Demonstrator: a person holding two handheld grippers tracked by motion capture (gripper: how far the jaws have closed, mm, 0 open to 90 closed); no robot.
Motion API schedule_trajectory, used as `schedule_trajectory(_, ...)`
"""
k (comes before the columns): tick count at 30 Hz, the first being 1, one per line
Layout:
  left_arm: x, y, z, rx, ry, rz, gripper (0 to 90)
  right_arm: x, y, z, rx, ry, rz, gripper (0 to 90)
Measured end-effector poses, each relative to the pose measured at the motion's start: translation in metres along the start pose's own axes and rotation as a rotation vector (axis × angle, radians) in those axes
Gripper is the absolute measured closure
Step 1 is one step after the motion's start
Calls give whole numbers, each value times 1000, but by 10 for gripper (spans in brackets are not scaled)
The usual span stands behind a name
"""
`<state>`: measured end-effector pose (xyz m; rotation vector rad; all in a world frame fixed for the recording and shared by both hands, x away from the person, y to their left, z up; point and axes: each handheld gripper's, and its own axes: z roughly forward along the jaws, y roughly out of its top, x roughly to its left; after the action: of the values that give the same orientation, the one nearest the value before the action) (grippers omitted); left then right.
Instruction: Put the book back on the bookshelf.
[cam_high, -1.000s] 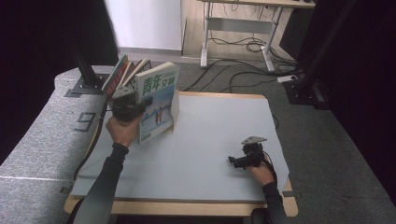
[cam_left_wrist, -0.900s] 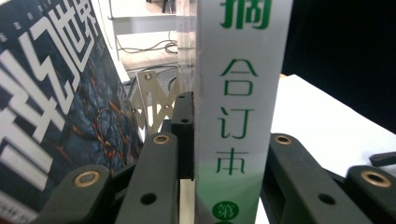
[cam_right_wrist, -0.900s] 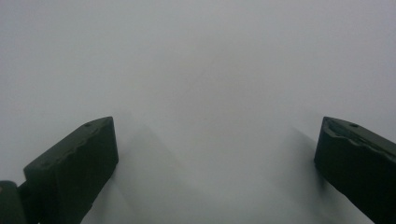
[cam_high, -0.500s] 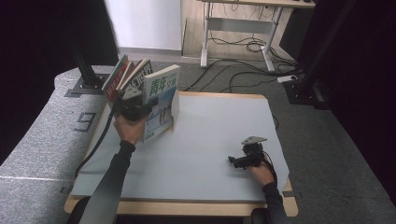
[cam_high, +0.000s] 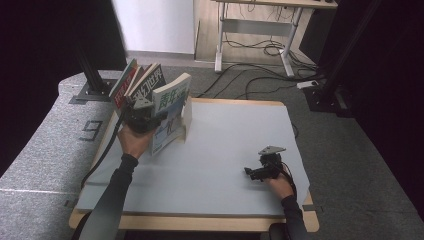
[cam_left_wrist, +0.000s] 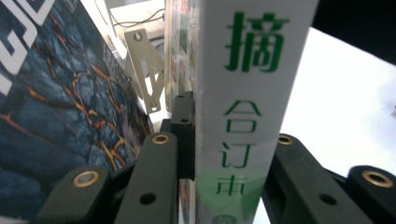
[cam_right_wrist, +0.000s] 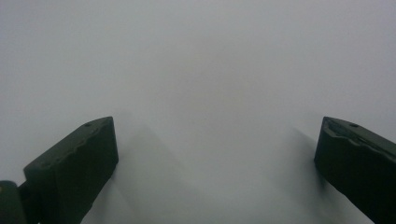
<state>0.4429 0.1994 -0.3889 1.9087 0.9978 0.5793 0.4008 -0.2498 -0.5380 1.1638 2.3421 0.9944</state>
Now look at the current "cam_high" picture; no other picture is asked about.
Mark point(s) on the white metal desk frame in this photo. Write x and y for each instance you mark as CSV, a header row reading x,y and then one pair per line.
x,y
256,28

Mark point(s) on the black slanted metal stand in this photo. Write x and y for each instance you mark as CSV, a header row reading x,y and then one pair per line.
x,y
328,90

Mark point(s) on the dark curtain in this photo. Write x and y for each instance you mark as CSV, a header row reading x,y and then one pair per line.
x,y
36,50
393,83

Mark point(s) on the white magazine green lettering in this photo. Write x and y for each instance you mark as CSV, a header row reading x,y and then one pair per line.
x,y
170,113

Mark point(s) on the person's right hand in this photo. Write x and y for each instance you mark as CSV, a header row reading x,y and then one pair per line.
x,y
281,186

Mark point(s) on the person's right leg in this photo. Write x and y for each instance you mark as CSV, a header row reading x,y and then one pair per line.
x,y
277,232

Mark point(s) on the wooden table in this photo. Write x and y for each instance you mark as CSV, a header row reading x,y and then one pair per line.
x,y
200,224

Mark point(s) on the person's left hand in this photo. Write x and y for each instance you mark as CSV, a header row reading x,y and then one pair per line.
x,y
133,141

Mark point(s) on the black metal stand square base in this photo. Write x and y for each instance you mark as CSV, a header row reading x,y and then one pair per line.
x,y
91,85

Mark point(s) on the dark blue lava magazine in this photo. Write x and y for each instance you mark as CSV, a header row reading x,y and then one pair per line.
x,y
151,83

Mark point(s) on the white power strip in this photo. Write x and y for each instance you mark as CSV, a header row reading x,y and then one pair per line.
x,y
307,84

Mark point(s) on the beige expandable book rack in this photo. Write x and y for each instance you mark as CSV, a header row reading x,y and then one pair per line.
x,y
187,116

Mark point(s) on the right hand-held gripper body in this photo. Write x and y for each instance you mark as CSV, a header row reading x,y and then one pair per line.
x,y
271,163

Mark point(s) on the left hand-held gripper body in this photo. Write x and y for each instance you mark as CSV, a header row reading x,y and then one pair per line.
x,y
141,115

